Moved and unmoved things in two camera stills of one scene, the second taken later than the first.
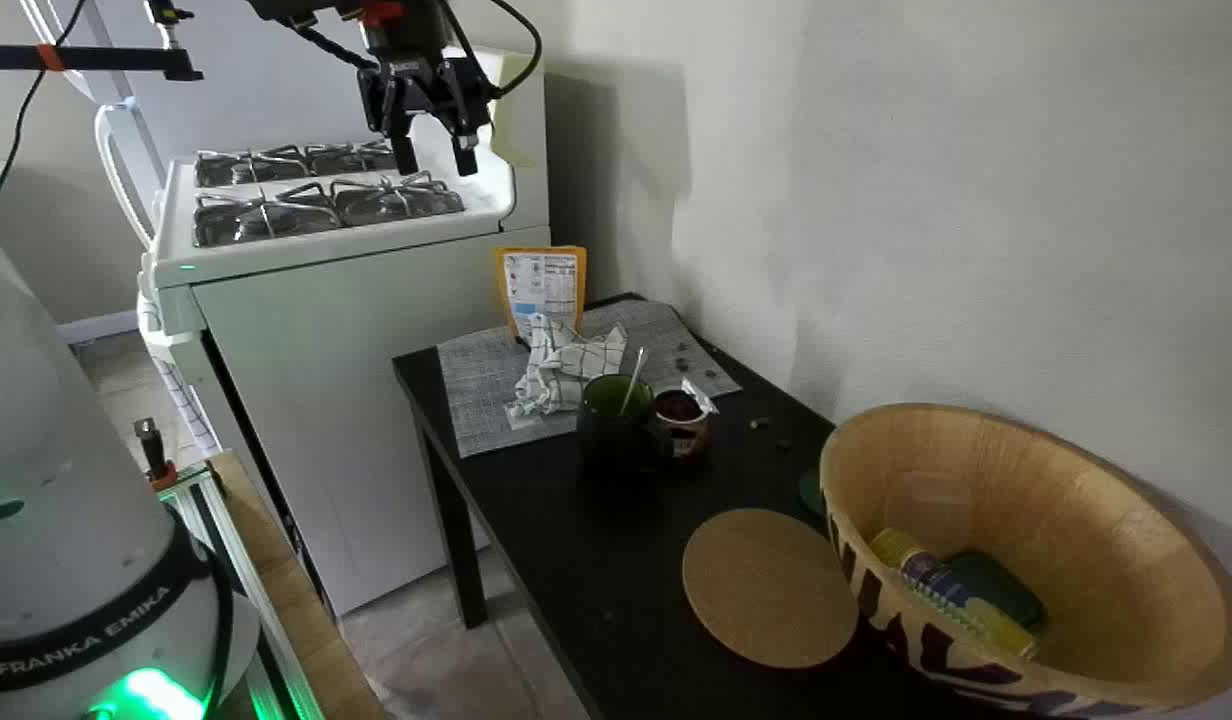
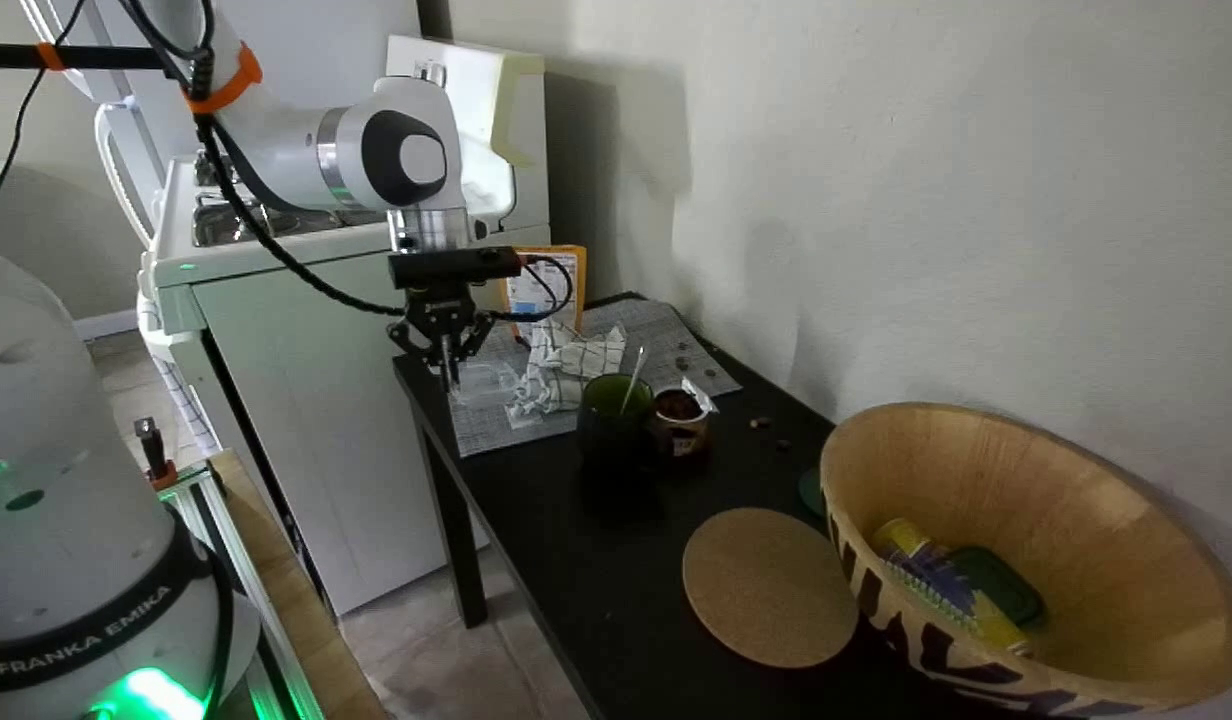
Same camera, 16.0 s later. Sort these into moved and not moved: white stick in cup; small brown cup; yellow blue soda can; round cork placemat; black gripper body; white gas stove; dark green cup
Moved: black gripper body
Not moved: round cork placemat; white gas stove; small brown cup; dark green cup; yellow blue soda can; white stick in cup
